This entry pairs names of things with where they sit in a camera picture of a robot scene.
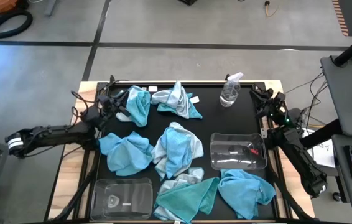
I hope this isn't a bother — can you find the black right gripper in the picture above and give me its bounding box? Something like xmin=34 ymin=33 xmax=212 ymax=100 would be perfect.
xmin=249 ymin=86 xmax=289 ymax=123

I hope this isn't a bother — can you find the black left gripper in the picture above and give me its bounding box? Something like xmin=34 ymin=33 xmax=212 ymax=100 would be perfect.
xmin=96 ymin=90 xmax=132 ymax=118

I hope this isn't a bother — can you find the gray desk top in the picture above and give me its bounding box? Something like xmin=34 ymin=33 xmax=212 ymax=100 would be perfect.
xmin=320 ymin=55 xmax=352 ymax=138

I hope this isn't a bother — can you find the clear plastic basket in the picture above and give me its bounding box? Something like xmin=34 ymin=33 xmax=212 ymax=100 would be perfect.
xmin=210 ymin=133 xmax=268 ymax=171
xmin=90 ymin=177 xmax=154 ymax=222

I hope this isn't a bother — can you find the white paper sheet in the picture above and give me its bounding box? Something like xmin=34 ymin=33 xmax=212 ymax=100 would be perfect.
xmin=311 ymin=139 xmax=337 ymax=169

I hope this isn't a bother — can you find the black table frame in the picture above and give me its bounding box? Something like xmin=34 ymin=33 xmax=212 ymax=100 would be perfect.
xmin=81 ymin=80 xmax=289 ymax=224

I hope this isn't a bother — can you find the black desk support pole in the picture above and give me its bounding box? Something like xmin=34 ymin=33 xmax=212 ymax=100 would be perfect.
xmin=299 ymin=119 xmax=343 ymax=150

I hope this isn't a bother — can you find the black rig strut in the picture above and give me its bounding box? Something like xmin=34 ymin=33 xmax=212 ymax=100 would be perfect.
xmin=267 ymin=169 xmax=312 ymax=222
xmin=51 ymin=157 xmax=99 ymax=222

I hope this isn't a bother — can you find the gray metal leg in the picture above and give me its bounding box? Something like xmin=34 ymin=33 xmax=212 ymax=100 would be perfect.
xmin=44 ymin=0 xmax=59 ymax=17

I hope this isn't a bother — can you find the teal microfiber towel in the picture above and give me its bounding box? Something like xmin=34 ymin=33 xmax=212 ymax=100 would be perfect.
xmin=154 ymin=177 xmax=220 ymax=224
xmin=157 ymin=92 xmax=203 ymax=121

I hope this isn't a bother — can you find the clear spray bottle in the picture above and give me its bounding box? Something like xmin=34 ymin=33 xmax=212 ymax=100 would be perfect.
xmin=219 ymin=72 xmax=244 ymax=108

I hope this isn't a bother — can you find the yellow floor cable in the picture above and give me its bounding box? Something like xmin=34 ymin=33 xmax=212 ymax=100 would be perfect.
xmin=264 ymin=0 xmax=280 ymax=17

